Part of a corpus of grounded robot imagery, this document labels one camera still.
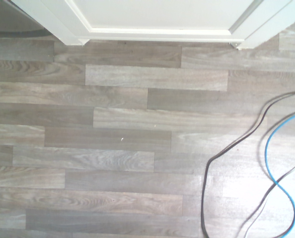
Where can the white panelled cabinet door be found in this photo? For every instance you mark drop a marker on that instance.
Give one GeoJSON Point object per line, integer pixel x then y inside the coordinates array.
{"type": "Point", "coordinates": [162, 15]}

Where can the white kitchen island cabinet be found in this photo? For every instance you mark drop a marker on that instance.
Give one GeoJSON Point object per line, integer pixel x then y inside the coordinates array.
{"type": "Point", "coordinates": [274, 22]}

